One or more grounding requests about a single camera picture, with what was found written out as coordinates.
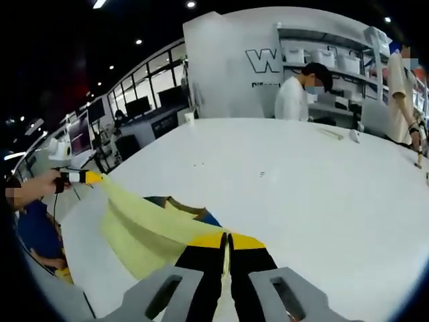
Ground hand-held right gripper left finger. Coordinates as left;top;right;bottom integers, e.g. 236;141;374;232
100;231;230;322

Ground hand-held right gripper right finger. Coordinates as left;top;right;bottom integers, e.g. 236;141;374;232
229;232;365;322

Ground yellow and blue garment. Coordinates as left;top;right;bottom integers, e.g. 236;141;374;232
89;174;237;322

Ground person's left hand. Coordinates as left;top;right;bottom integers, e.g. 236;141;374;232
46;169;73;195

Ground monitor with purple screen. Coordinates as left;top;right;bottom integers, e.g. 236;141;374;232
68;110;93;157

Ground black monitor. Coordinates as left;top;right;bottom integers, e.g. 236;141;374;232
86;99;105;123
157;86;186;108
124;96;151;117

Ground black office chair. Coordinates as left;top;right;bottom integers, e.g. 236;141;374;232
115;136;140;162

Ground yellow chair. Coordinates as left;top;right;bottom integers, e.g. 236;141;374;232
55;268;74;286

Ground ceiling spotlights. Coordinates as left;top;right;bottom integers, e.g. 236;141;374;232
18;0;393;121

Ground pale flat strip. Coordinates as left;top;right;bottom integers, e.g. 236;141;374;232
320;129;345;141

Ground grey chair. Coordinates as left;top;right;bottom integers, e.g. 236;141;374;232
361;99;389;137

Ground white storage bin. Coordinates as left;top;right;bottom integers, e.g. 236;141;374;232
365;26;391;46
284;48;308;64
310;49;336;67
336;53;362;73

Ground grey metal shelving rack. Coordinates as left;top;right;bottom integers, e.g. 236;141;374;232
276;23;393;121

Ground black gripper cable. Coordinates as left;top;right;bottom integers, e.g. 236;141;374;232
50;191;63;235

